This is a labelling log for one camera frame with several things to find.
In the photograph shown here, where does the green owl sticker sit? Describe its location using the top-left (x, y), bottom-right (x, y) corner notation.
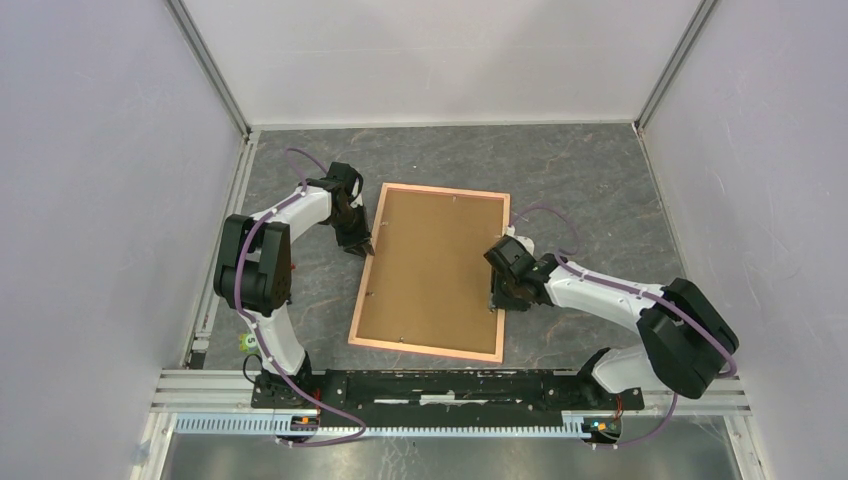
top-left (239, 333), bottom-right (259, 354)

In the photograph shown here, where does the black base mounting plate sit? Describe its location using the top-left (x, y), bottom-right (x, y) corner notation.
top-left (251, 369), bottom-right (645, 429)

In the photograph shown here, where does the orange picture frame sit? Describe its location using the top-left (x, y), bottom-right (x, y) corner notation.
top-left (347, 182), bottom-right (512, 364)

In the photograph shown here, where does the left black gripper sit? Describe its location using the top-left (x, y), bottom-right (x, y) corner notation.
top-left (326, 204), bottom-right (375, 259)

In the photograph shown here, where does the purple cable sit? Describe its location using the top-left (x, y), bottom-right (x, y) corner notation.
top-left (231, 146), bottom-right (367, 449)
top-left (510, 203), bottom-right (738, 452)

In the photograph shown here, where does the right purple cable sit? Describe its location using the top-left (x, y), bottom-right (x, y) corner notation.
top-left (510, 203), bottom-right (738, 452)

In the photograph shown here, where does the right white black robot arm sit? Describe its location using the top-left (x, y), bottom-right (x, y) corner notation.
top-left (484, 235), bottom-right (739, 408)

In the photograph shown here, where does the white slotted cable duct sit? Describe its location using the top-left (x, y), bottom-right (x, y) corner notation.
top-left (174, 413), bottom-right (590, 440)

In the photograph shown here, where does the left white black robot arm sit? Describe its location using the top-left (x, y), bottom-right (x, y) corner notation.
top-left (213, 162), bottom-right (374, 408)

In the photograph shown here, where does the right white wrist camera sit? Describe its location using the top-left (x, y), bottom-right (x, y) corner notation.
top-left (504, 225), bottom-right (535, 255)

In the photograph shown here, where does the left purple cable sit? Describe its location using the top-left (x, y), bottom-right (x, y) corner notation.
top-left (231, 146), bottom-right (367, 449)

